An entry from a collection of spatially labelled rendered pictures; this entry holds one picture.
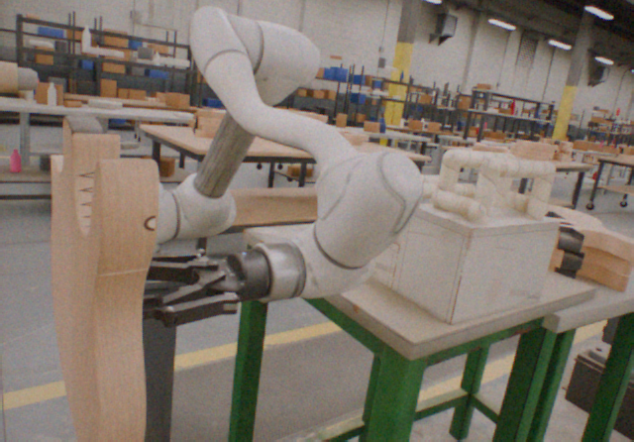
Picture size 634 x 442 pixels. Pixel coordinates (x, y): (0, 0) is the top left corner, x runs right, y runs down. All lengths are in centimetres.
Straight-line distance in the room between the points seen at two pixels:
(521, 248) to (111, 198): 72
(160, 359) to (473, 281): 102
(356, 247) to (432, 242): 22
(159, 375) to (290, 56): 102
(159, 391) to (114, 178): 127
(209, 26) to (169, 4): 1124
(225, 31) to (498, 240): 67
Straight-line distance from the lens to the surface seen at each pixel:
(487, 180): 80
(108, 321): 48
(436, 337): 78
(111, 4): 1193
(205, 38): 102
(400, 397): 81
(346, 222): 62
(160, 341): 151
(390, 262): 91
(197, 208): 141
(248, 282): 66
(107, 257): 41
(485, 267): 84
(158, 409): 165
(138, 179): 39
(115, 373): 50
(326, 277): 70
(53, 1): 1174
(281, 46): 109
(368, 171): 60
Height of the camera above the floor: 128
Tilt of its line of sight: 14 degrees down
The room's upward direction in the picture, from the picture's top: 8 degrees clockwise
